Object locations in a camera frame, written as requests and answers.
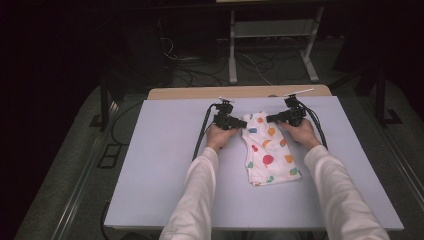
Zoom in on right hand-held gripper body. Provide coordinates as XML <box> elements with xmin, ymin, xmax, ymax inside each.
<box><xmin>281</xmin><ymin>87</ymin><xmax>315</xmax><ymax>128</ymax></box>

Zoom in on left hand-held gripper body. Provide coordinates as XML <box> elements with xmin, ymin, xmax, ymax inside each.
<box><xmin>213</xmin><ymin>96</ymin><xmax>241</xmax><ymax>131</ymax></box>

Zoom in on white fruit print pants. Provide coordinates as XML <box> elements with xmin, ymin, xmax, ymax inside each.
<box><xmin>241</xmin><ymin>110</ymin><xmax>303</xmax><ymax>187</ymax></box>

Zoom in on person's right hand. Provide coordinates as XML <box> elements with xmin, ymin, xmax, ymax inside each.
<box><xmin>277</xmin><ymin>118</ymin><xmax>322</xmax><ymax>151</ymax></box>

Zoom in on person's left hand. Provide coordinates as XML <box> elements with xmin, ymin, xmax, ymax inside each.
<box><xmin>205</xmin><ymin>122</ymin><xmax>242</xmax><ymax>154</ymax></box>

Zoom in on wooden table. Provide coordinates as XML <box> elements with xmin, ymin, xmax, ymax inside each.
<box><xmin>147</xmin><ymin>84</ymin><xmax>333</xmax><ymax>101</ymax></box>

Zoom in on white metal stand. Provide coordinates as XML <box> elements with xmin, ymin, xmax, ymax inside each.
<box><xmin>227</xmin><ymin>5</ymin><xmax>325</xmax><ymax>85</ymax></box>

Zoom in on dark metal stand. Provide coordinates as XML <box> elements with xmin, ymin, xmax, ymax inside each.
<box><xmin>88</xmin><ymin>78</ymin><xmax>118</xmax><ymax>132</ymax></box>
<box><xmin>374</xmin><ymin>63</ymin><xmax>404</xmax><ymax>128</ymax></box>

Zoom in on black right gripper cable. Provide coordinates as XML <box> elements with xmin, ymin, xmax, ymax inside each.
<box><xmin>298</xmin><ymin>99</ymin><xmax>329</xmax><ymax>150</ymax></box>

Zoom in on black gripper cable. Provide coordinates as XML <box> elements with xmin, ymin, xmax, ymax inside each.
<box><xmin>298</xmin><ymin>99</ymin><xmax>329</xmax><ymax>150</ymax></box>
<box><xmin>192</xmin><ymin>103</ymin><xmax>218</xmax><ymax>162</ymax></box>

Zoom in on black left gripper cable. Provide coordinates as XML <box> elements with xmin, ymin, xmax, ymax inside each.
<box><xmin>192</xmin><ymin>103</ymin><xmax>218</xmax><ymax>162</ymax></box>

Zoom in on black floor cable bundle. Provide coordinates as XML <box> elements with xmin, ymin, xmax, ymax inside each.
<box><xmin>172</xmin><ymin>54</ymin><xmax>232</xmax><ymax>88</ymax></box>

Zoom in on white floor cable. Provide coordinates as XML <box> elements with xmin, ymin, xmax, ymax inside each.
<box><xmin>159</xmin><ymin>35</ymin><xmax>201</xmax><ymax>63</ymax></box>

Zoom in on black floor socket frame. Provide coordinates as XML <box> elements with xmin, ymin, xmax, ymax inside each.
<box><xmin>96</xmin><ymin>143</ymin><xmax>123</xmax><ymax>170</ymax></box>

